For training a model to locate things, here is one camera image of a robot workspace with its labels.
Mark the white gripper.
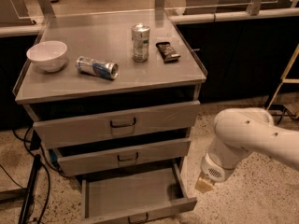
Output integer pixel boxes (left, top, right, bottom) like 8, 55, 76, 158
195, 154, 234, 193

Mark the grey bottom drawer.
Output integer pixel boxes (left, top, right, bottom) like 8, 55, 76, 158
80, 160, 197, 224

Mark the grey drawer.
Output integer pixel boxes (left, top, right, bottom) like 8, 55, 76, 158
34, 101, 200, 148
58, 138, 191, 176
80, 160, 197, 224

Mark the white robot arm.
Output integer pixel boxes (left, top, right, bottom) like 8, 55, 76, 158
195, 107, 299, 193

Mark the grey middle drawer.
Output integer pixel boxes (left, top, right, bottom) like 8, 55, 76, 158
58, 138, 191, 176

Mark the grey top drawer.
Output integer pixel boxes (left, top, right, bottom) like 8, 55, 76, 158
34, 101, 200, 148

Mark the grey metal drawer cabinet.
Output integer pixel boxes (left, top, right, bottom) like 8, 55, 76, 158
15, 10, 206, 162

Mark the dark chocolate bar wrapper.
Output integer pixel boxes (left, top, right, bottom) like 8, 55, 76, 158
156, 42, 180, 63

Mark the blue silver can lying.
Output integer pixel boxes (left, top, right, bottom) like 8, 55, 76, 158
76, 56, 119, 80

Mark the silver green upright can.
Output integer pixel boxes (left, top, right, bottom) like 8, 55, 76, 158
131, 23, 150, 63

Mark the black metal floor bar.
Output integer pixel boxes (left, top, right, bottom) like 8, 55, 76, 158
18, 154, 41, 224

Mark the white ceramic bowl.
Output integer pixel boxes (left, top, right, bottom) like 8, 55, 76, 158
26, 40, 67, 72

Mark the yellow wheeled cart frame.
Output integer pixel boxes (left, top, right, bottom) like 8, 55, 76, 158
265, 44, 299, 119

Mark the black floor cable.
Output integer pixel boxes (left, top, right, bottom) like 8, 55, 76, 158
0, 126, 66, 224

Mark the white counter rail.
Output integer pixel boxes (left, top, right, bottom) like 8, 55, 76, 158
169, 7, 299, 24

